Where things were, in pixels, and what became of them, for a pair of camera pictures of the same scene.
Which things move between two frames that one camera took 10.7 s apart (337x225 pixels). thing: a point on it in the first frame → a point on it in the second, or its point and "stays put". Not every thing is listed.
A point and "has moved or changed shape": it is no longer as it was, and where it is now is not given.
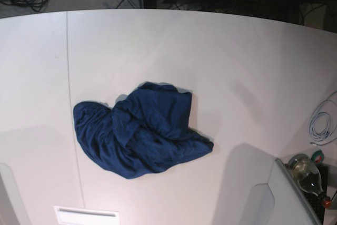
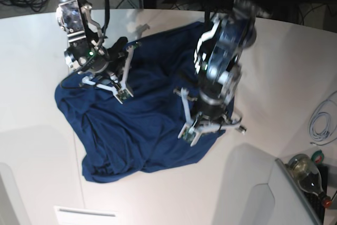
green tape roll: [317, 157] stays put
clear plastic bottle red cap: [308, 176] stays put
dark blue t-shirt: [150, 130] has moved or changed shape
